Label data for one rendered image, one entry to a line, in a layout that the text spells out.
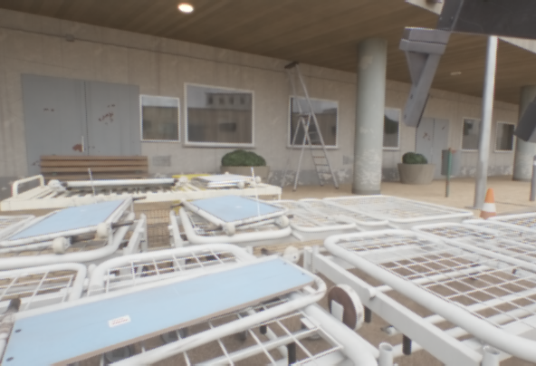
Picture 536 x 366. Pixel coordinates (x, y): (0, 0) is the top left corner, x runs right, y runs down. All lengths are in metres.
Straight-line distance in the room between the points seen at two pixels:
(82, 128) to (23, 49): 1.57
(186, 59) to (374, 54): 4.02
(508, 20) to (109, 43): 6.75
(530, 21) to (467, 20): 0.05
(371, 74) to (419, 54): 6.39
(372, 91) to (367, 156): 1.35
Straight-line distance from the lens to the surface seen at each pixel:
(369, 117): 6.60
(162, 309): 0.76
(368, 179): 6.58
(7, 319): 0.87
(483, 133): 5.87
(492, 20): 0.37
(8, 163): 6.80
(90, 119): 6.59
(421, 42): 0.36
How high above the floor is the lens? 0.89
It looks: 6 degrees down
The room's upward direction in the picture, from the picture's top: 1 degrees clockwise
